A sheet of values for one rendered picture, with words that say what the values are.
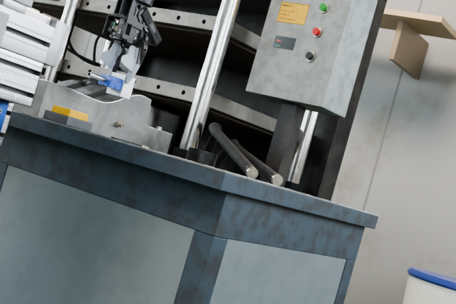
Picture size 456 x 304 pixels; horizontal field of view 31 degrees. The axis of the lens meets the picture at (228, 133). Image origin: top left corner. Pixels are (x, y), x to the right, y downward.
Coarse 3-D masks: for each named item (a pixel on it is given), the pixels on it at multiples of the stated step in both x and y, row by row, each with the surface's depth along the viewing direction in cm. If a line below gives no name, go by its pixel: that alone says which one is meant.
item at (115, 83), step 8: (88, 72) 197; (112, 72) 205; (104, 80) 200; (112, 80) 200; (120, 80) 202; (112, 88) 203; (120, 88) 202; (128, 88) 204; (120, 96) 204; (128, 96) 205
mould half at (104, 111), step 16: (48, 96) 200; (64, 96) 204; (80, 96) 208; (112, 96) 222; (144, 96) 226; (32, 112) 200; (96, 112) 213; (112, 112) 218; (128, 112) 223; (144, 112) 228; (96, 128) 215; (112, 128) 219; (128, 128) 224; (144, 128) 229; (144, 144) 230; (160, 144) 236
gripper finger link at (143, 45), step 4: (144, 36) 203; (140, 40) 202; (144, 40) 203; (136, 44) 203; (140, 44) 202; (144, 44) 202; (140, 48) 202; (144, 48) 202; (140, 52) 202; (144, 52) 202; (140, 56) 202; (144, 56) 202; (140, 60) 202; (140, 64) 203
